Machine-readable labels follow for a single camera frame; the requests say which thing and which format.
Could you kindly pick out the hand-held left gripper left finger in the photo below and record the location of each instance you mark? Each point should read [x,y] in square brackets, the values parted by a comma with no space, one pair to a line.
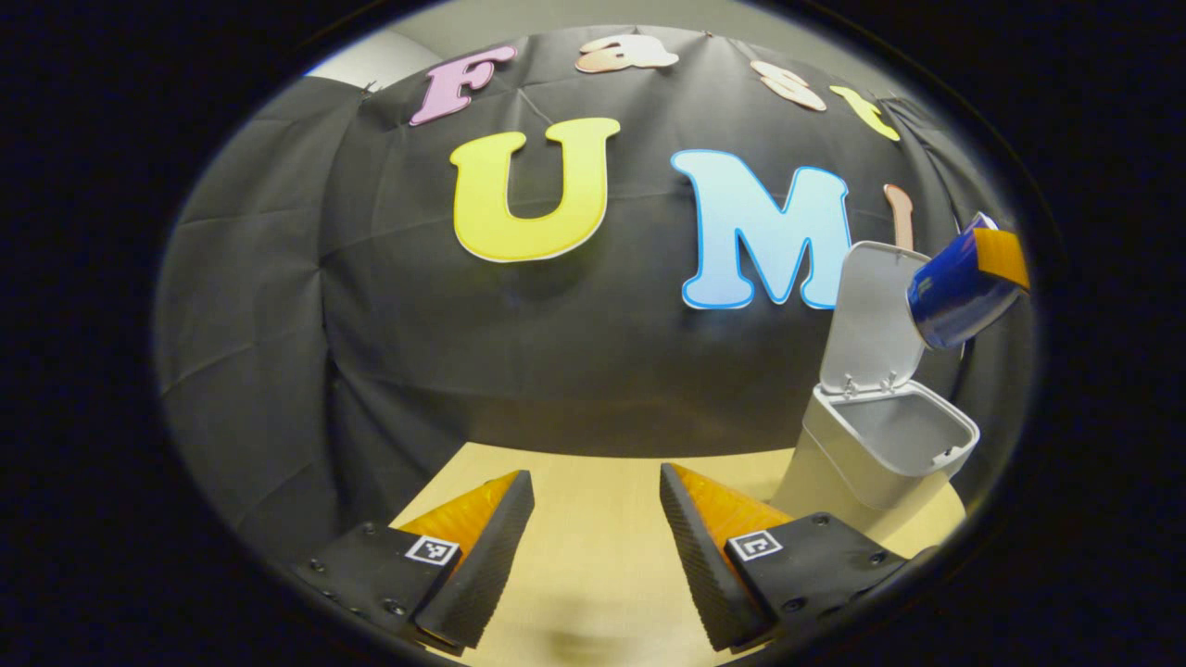
[491,565]

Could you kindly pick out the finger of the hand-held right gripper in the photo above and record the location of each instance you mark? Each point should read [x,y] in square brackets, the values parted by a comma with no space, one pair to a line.
[1003,257]

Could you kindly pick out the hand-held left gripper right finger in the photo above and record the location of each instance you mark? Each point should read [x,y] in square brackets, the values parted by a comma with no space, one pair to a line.
[695,565]

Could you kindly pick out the blue and silver pop can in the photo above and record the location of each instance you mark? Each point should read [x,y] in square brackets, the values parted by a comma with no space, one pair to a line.
[954,301]

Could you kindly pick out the white desktop garbage bin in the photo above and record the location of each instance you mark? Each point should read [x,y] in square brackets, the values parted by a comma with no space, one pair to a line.
[871,315]

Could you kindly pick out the wooden desktop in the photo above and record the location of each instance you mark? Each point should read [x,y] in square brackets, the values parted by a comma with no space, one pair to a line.
[593,556]

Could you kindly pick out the black backdrop cloth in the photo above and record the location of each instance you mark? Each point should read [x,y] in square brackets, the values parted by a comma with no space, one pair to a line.
[574,361]

